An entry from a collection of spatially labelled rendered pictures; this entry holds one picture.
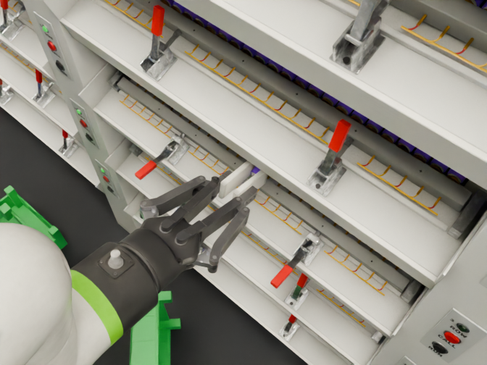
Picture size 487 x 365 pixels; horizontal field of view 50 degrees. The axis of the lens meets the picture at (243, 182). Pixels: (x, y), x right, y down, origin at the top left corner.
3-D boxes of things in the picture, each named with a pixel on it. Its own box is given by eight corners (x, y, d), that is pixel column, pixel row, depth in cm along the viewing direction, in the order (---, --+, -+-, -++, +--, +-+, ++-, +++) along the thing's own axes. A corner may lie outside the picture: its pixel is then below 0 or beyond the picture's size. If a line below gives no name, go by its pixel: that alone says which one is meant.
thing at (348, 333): (363, 371, 91) (364, 371, 78) (123, 177, 112) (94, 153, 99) (430, 277, 94) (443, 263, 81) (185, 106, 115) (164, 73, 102)
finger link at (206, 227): (172, 235, 63) (180, 242, 62) (238, 191, 69) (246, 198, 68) (171, 253, 65) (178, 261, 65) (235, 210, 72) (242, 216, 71)
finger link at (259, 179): (232, 191, 69) (237, 194, 69) (265, 166, 74) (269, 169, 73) (230, 206, 72) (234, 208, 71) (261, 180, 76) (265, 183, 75)
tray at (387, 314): (389, 340, 74) (394, 335, 66) (103, 119, 95) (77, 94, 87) (469, 228, 77) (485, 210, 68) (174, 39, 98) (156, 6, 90)
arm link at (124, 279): (70, 303, 63) (124, 353, 60) (60, 245, 54) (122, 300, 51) (109, 272, 66) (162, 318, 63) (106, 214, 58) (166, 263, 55)
